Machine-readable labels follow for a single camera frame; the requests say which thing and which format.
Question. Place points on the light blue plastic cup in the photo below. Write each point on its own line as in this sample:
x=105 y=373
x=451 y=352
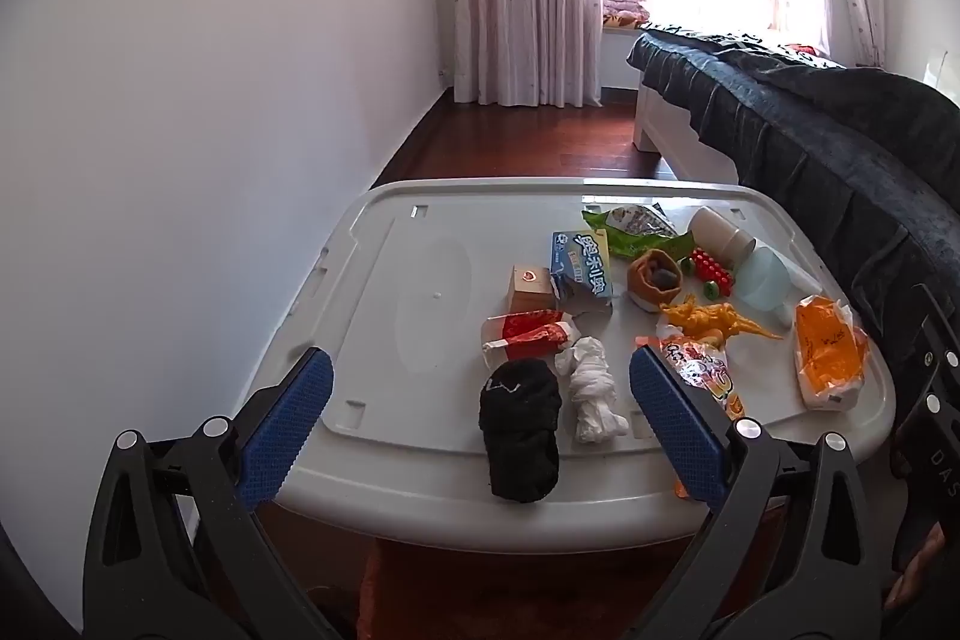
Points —
x=761 y=280

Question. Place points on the black sock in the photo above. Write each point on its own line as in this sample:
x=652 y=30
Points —
x=521 y=430

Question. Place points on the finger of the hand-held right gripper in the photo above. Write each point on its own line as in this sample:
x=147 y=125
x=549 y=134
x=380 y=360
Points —
x=934 y=340

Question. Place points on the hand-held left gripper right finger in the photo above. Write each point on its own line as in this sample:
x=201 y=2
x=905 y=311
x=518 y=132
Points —
x=675 y=422

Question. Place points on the small brown cardboard box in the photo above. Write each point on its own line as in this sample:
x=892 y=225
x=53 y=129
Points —
x=529 y=291

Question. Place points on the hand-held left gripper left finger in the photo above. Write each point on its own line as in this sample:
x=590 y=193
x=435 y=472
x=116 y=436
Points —
x=289 y=422

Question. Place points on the person's right hand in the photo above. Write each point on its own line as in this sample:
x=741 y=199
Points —
x=919 y=572

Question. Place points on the red and green toy blocks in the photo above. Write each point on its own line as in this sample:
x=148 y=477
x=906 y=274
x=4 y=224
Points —
x=709 y=269

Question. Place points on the blue cookie box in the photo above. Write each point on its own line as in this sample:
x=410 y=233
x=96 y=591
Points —
x=585 y=265

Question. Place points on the yellow toy dinosaur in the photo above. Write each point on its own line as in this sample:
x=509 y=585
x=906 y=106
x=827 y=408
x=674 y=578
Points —
x=705 y=317

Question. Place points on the colourful printed snack wrapper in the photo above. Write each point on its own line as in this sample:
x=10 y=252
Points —
x=701 y=366

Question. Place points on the crumpled white tissue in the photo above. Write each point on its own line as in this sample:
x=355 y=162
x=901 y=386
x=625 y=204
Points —
x=589 y=385

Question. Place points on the white plastic storage lid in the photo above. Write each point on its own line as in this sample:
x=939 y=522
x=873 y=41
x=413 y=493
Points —
x=420 y=280

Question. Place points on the red and white wrapper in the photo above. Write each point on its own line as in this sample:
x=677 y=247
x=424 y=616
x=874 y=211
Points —
x=525 y=332

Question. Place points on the green snack bag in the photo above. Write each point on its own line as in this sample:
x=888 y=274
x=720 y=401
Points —
x=622 y=239

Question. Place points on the red cloth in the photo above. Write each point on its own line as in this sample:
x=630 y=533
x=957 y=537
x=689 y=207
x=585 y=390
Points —
x=804 y=50

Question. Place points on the white bed frame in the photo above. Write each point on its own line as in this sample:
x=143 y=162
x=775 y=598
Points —
x=675 y=138

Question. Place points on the beige paper cup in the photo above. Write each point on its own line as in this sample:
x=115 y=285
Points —
x=716 y=231

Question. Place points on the orange snack packet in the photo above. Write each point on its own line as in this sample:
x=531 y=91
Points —
x=825 y=347

